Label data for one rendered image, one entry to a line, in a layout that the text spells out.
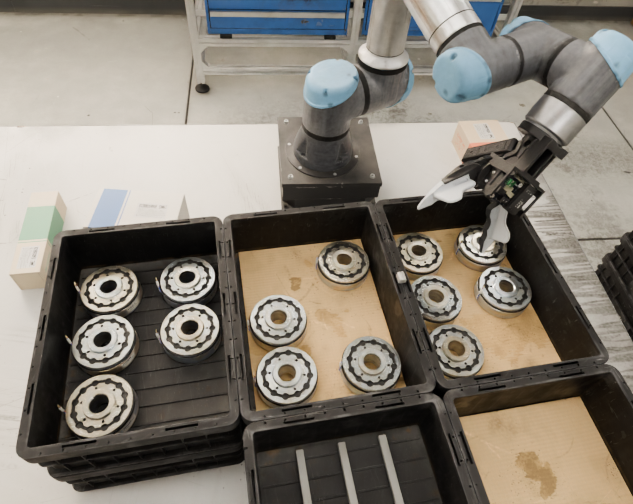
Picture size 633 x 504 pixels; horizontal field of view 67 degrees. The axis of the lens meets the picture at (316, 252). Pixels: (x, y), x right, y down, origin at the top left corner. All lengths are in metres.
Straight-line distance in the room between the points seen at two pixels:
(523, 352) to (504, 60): 0.52
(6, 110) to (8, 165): 1.53
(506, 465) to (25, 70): 3.08
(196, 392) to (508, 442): 0.52
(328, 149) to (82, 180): 0.66
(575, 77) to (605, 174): 2.13
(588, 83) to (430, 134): 0.82
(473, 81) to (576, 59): 0.15
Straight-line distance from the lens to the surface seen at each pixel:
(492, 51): 0.76
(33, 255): 1.20
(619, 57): 0.80
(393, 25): 1.11
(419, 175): 1.40
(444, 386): 0.78
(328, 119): 1.12
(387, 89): 1.17
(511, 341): 0.99
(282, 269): 0.97
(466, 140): 1.45
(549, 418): 0.95
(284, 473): 0.81
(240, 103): 2.80
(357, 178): 1.20
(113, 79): 3.10
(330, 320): 0.91
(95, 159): 1.47
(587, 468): 0.95
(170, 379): 0.88
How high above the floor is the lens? 1.62
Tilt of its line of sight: 52 degrees down
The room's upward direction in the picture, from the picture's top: 6 degrees clockwise
